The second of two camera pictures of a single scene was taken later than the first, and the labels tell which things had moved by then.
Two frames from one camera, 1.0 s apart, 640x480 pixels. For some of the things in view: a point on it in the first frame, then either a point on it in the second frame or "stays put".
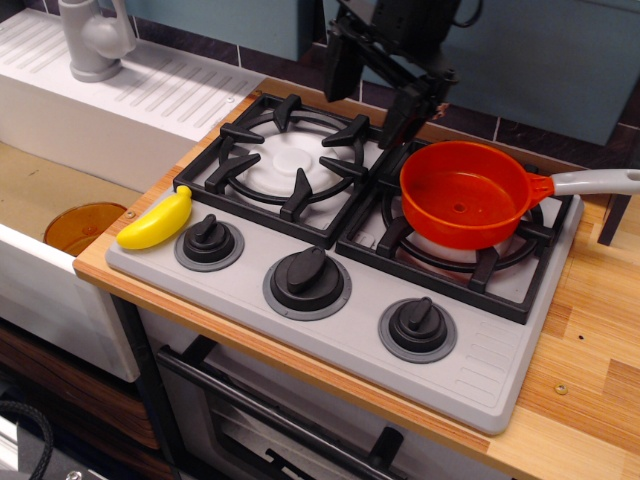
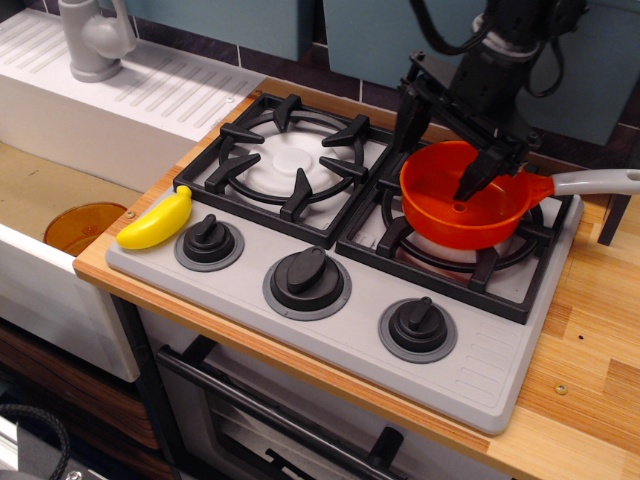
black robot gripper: [414, 28] → [481, 99]
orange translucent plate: [74, 228] stays put
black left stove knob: [209, 245] stays put
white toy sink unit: [65, 141] stays put
